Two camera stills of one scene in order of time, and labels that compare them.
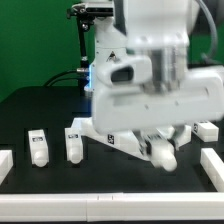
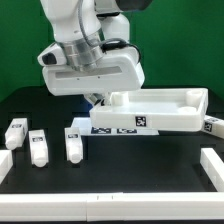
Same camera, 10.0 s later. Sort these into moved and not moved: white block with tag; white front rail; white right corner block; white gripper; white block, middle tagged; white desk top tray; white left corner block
Moved: white block with tag; white desk top tray; white gripper
Not moved: white left corner block; white right corner block; white block, middle tagged; white front rail
